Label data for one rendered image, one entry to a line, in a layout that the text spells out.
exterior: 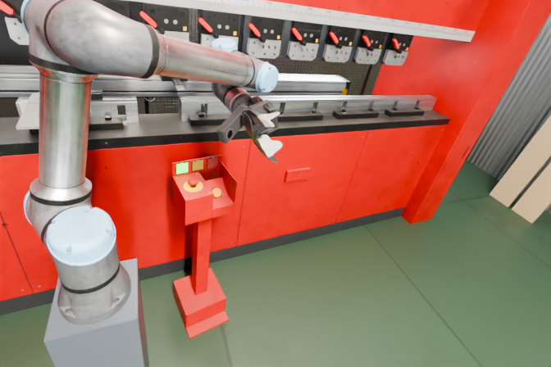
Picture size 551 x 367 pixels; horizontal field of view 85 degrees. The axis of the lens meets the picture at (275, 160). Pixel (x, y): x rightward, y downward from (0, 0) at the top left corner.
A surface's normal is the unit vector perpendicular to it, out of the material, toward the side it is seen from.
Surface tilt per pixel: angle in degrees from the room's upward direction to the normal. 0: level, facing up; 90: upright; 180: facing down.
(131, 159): 90
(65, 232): 7
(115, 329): 90
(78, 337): 90
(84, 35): 72
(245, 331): 0
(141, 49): 79
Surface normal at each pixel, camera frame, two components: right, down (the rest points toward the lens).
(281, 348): 0.16, -0.84
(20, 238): 0.42, 0.53
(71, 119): 0.66, 0.46
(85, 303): 0.24, 0.26
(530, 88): -0.92, 0.06
